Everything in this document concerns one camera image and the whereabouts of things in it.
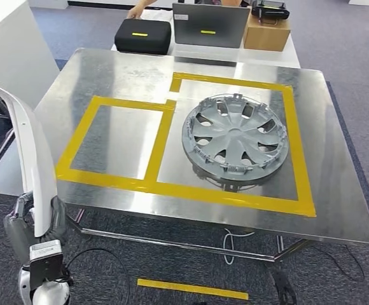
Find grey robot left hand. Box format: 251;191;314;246
3;191;68;264

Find person's hand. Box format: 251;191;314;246
126;0;149;20

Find white curved plastic car part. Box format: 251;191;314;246
0;83;58;239

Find steel workbench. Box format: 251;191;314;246
0;47;369;265

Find black case with yellow stripe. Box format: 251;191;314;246
114;18;172;56

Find grey laptop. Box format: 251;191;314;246
172;3;251;50

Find brown cardboard box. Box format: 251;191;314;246
243;15;292;53

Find black headset device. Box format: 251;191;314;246
251;0;290;26

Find white table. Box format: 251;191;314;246
111;8;301;69

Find silver wheel hubcap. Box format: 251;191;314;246
181;93;290;189

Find yellow floor tape strip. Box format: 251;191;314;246
136;278;249;301

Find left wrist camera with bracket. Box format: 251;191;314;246
28;240;64;291

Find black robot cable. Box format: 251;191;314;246
64;248;131;305

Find white cable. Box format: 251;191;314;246
222;229;256;266

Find thin black cable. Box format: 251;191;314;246
311;243;366;283

